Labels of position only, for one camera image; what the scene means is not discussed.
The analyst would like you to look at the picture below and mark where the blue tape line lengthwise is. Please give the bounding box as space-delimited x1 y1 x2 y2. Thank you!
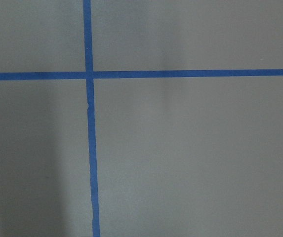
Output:
83 0 100 237

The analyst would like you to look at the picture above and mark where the blue tape line crosswise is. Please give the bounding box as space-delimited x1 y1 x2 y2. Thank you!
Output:
0 69 283 80

